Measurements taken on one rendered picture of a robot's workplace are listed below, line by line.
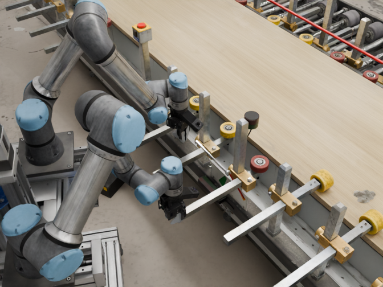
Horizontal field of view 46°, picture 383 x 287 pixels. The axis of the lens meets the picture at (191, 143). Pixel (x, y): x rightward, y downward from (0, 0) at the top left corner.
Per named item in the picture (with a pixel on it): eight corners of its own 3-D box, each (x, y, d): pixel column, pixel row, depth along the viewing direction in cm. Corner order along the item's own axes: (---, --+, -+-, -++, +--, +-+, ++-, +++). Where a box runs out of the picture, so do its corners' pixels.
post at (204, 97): (203, 172, 225) (203, 95, 191) (199, 168, 227) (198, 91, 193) (208, 169, 226) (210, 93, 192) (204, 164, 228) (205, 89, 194)
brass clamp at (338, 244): (340, 265, 157) (343, 257, 154) (312, 238, 165) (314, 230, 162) (352, 256, 160) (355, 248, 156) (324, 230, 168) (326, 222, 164)
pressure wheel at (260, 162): (256, 187, 199) (259, 169, 191) (245, 176, 204) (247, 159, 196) (270, 179, 202) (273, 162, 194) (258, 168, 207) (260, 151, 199)
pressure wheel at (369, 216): (374, 218, 162) (356, 213, 169) (378, 237, 164) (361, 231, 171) (384, 210, 164) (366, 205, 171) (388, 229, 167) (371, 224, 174)
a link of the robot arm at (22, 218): (36, 218, 147) (24, 192, 137) (61, 241, 140) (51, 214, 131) (3, 242, 140) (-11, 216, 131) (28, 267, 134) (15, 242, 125)
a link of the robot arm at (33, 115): (21, 147, 171) (10, 119, 161) (25, 123, 180) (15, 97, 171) (53, 143, 172) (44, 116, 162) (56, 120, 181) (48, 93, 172)
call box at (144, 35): (140, 45, 219) (138, 31, 214) (133, 39, 223) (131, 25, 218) (153, 41, 222) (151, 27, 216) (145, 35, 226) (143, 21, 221)
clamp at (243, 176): (246, 192, 194) (247, 185, 190) (227, 173, 202) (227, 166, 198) (256, 187, 196) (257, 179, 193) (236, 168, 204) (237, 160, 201)
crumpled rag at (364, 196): (357, 204, 179) (358, 200, 177) (351, 191, 183) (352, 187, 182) (378, 202, 179) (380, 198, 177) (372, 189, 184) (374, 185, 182)
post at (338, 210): (314, 285, 180) (341, 210, 146) (308, 278, 182) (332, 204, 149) (321, 279, 181) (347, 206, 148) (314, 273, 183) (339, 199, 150)
